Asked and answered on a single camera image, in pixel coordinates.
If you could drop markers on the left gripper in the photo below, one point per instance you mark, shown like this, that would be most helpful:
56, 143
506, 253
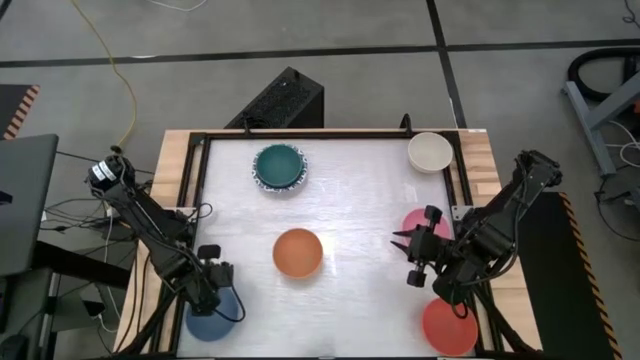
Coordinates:
212, 282

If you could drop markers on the black metal table frame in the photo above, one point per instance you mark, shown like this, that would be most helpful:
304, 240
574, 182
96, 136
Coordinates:
325, 135

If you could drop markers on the black hazard-striped floor mat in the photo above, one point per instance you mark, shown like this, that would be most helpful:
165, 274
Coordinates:
555, 280
12, 107

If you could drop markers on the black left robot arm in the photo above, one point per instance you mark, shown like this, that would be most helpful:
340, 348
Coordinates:
150, 225

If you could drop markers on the orange bowl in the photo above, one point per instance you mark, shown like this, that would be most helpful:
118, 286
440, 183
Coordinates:
298, 253

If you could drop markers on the coral red bowl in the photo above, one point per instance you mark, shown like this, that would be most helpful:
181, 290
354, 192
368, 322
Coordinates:
450, 330

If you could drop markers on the grey metal stand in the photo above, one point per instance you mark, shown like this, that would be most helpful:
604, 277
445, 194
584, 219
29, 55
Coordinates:
615, 102

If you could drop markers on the black computer tower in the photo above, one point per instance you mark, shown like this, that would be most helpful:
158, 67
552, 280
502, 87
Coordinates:
280, 100

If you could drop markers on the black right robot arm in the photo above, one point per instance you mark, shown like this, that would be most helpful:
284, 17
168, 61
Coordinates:
505, 220

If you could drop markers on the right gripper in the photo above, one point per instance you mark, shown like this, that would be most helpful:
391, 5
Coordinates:
425, 245

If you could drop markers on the pink bowl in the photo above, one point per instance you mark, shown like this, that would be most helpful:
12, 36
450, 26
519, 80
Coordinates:
415, 220

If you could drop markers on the grey laptop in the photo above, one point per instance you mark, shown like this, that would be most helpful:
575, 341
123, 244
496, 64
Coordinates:
25, 200

